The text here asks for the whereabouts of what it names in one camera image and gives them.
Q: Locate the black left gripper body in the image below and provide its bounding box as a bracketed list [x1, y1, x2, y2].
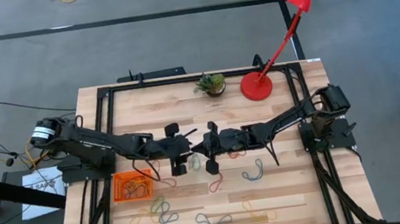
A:
[147, 121, 195, 179]

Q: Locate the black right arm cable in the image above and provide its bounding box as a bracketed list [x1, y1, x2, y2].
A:
[264, 138, 281, 169]

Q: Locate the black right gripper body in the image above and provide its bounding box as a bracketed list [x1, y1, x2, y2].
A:
[200, 116, 256, 176]

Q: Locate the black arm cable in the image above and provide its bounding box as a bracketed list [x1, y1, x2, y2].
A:
[131, 155, 162, 185]
[264, 138, 281, 169]

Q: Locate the yellow rubber band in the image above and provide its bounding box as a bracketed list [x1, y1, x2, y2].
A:
[241, 196, 279, 224]
[126, 206, 154, 224]
[122, 177, 138, 193]

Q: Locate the white paper sheet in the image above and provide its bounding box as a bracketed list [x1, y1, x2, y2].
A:
[15, 165, 70, 222]

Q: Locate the red desk lamp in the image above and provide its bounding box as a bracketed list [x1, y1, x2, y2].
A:
[229, 0, 340, 104]

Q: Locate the orange plastic basket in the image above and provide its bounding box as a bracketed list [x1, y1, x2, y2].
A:
[109, 168, 156, 204]

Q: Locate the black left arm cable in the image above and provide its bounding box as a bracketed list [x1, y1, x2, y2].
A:
[131, 155, 162, 185]

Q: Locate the green rubber band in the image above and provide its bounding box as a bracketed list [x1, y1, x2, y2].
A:
[148, 195, 169, 215]
[188, 153, 203, 173]

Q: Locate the black floor cable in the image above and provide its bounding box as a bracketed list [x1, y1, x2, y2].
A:
[0, 88, 84, 172]

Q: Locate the potted succulent plant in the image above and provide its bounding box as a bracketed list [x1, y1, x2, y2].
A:
[191, 70, 228, 100]

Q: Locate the black antenna box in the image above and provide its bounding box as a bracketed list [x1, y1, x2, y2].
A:
[115, 62, 187, 84]

